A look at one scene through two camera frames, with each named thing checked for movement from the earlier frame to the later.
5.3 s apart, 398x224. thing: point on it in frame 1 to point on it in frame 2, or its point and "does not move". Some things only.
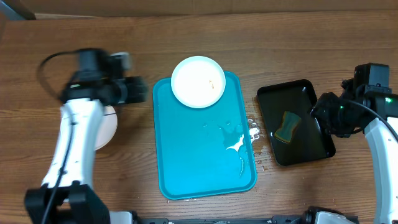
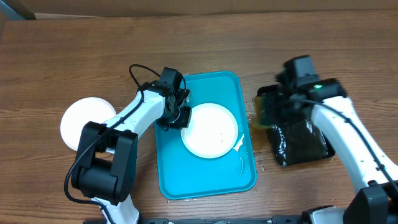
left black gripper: [134, 89] to [184, 122]
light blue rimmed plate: [198, 82] to [212, 132]
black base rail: [307, 218] does not move
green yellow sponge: [289, 121] to [257, 121]
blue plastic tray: [203, 152] does not move
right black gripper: [322, 112] to [275, 116]
